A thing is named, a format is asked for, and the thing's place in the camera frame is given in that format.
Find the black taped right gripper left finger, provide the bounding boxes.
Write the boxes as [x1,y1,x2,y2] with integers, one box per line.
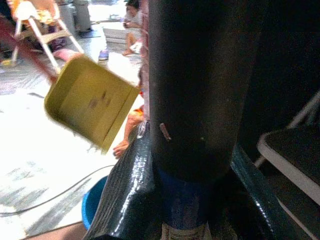
[84,120,158,240]

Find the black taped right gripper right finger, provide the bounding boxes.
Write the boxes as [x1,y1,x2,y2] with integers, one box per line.
[229,143,305,240]

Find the yellow dustpan with red handle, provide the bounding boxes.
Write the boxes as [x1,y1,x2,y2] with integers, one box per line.
[0,14,141,156]

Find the black and blue broom handle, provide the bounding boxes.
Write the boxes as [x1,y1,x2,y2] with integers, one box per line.
[146,0,260,240]

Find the dark floor mat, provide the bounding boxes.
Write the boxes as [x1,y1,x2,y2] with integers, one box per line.
[79,29,102,39]

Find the blue plastic basin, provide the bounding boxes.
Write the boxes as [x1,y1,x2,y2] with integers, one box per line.
[81,175,110,231]

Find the white folding chair black seat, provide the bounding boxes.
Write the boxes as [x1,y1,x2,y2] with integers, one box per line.
[254,91,320,240]

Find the person's bare leg and foot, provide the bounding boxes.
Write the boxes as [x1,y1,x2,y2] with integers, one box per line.
[112,106,146,159]

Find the small plastic bottle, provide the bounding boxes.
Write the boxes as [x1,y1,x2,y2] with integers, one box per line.
[97,47,110,67]

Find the seated person in white shirt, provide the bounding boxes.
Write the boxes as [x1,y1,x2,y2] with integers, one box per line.
[121,0,146,57]

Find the white wooden high chair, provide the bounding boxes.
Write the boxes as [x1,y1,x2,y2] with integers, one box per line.
[9,0,85,74]

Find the grey trash bin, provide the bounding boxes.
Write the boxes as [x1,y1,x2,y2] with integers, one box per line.
[73,0,92,33]
[58,2,77,36]

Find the grey floor cable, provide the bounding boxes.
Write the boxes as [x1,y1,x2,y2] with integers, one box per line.
[0,164,116,218]

